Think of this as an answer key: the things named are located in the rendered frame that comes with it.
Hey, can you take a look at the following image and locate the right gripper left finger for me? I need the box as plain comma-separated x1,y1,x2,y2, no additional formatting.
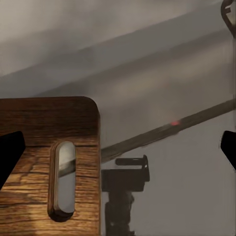
0,131,26,190

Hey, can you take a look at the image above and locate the cutting board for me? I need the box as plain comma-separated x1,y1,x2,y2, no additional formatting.
0,96,101,236

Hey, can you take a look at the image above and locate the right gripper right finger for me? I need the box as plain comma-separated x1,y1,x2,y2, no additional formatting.
220,131,236,170

